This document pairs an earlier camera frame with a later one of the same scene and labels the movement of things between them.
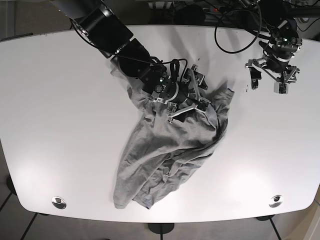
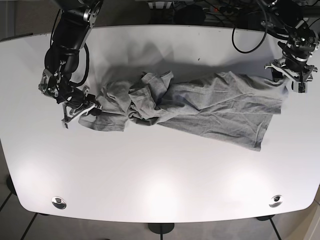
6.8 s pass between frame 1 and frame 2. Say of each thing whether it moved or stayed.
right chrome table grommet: stayed
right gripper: moved
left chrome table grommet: stayed
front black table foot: stayed
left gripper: moved
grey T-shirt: moved
